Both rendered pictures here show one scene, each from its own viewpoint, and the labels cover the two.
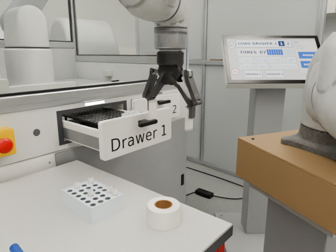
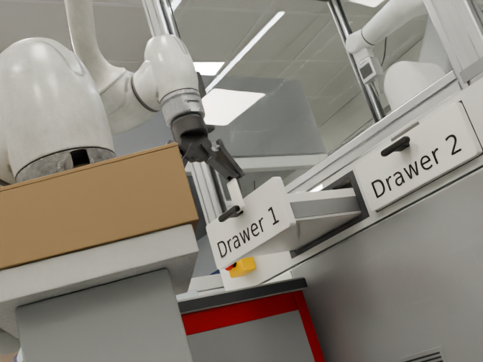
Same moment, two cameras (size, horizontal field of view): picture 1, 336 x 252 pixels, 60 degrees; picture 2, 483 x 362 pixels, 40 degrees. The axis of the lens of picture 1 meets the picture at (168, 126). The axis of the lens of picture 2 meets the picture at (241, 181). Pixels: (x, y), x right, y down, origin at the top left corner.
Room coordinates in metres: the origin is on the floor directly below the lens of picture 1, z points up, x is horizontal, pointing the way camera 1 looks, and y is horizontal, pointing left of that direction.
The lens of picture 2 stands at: (1.15, -1.29, 0.54)
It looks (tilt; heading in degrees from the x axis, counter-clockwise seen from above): 17 degrees up; 101
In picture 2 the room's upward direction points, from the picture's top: 17 degrees counter-clockwise
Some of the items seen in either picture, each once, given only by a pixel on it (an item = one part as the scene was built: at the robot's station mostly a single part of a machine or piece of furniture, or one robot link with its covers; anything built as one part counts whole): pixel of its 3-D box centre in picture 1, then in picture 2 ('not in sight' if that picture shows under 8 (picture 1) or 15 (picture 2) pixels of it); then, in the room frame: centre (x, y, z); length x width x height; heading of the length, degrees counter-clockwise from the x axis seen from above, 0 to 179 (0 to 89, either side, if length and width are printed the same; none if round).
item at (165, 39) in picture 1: (170, 40); (183, 110); (0.82, -0.01, 1.14); 0.09 x 0.09 x 0.06
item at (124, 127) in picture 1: (139, 131); (247, 225); (0.87, 0.09, 0.87); 0.29 x 0.02 x 0.11; 140
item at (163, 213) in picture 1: (163, 212); not in sight; (0.55, 0.01, 0.78); 0.07 x 0.07 x 0.04
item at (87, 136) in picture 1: (97, 123); (318, 220); (1.00, 0.25, 0.86); 0.40 x 0.26 x 0.06; 50
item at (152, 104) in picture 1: (152, 111); (236, 195); (0.87, 0.05, 0.93); 0.03 x 0.01 x 0.07; 140
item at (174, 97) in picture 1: (157, 108); (413, 160); (1.24, 0.04, 0.87); 0.29 x 0.02 x 0.11; 140
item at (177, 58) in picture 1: (170, 67); (192, 141); (0.82, -0.01, 1.07); 0.08 x 0.07 x 0.09; 50
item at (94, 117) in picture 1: (99, 122); not in sight; (1.00, 0.24, 0.87); 0.22 x 0.18 x 0.06; 50
